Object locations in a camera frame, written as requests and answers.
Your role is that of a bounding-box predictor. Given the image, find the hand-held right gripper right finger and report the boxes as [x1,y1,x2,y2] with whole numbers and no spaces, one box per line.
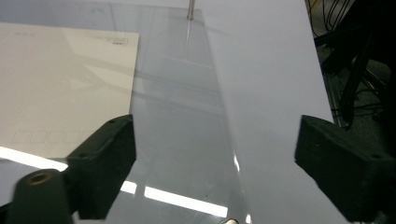
[294,114,396,223]

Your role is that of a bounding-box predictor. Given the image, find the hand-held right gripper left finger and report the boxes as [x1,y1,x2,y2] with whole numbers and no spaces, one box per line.
[65,114,137,221]

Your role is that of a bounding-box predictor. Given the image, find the clear acrylic display frame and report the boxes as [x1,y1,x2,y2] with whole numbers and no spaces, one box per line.
[129,0,250,224]

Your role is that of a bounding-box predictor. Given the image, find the white paper sheet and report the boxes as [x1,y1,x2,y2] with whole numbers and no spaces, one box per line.
[0,21,140,160]

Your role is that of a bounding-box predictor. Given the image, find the black metal stand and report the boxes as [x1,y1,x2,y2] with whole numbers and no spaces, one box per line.
[314,27,396,131]

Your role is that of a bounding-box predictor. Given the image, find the black cables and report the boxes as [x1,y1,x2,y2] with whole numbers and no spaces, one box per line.
[306,0,358,35]

